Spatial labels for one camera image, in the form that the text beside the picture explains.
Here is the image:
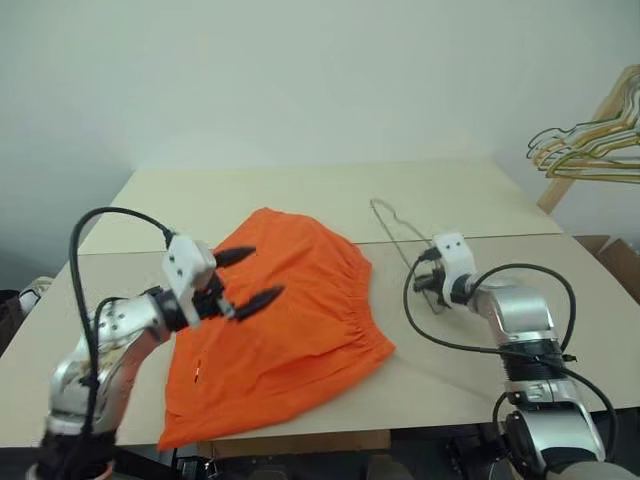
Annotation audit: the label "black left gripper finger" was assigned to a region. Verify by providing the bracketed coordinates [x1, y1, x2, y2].
[214, 245, 258, 269]
[233, 285, 286, 324]

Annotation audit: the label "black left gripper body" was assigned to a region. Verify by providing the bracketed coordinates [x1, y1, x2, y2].
[192, 271, 237, 322]

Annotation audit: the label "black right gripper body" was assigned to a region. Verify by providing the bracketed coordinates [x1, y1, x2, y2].
[423, 263, 455, 308]

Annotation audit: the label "orange shorts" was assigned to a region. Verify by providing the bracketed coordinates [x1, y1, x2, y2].
[157, 206, 397, 439]

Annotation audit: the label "silver wire hanger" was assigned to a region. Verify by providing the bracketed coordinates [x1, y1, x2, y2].
[369, 197, 451, 317]

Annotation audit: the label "black clamp under table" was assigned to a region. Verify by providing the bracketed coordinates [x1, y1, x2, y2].
[172, 443, 227, 480]

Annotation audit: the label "white shoe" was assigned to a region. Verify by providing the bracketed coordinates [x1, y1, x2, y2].
[18, 275, 55, 312]

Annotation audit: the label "brown cardboard box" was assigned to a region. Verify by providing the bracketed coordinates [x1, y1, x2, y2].
[573, 233, 640, 302]

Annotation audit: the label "dark brown bag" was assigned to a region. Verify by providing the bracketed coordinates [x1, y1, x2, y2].
[0, 288, 25, 357]

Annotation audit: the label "grey robot body shell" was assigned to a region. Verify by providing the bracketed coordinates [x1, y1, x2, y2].
[542, 458, 640, 480]

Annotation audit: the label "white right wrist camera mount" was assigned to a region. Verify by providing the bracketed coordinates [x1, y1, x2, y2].
[431, 230, 474, 306]

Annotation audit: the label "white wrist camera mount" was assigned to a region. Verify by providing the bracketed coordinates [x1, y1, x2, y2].
[431, 230, 474, 306]
[161, 233, 217, 330]

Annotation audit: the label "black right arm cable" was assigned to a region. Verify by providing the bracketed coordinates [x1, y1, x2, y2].
[403, 248, 619, 462]

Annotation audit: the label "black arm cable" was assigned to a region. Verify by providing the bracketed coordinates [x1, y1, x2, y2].
[403, 248, 619, 462]
[69, 206, 176, 441]

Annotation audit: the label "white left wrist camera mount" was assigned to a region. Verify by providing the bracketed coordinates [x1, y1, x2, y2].
[161, 233, 217, 330]

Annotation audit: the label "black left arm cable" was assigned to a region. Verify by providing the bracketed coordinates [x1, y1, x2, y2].
[69, 206, 176, 441]

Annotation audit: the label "green wire hanger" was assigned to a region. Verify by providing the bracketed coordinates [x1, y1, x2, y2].
[544, 144, 640, 186]

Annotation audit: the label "beige wire hanger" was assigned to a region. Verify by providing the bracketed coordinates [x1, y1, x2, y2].
[532, 107, 640, 169]

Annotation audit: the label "white wire hanger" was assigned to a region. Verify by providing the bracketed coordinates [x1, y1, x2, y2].
[526, 74, 640, 157]

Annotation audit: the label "yellow wire hanger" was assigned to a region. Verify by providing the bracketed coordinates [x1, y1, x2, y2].
[537, 117, 640, 174]

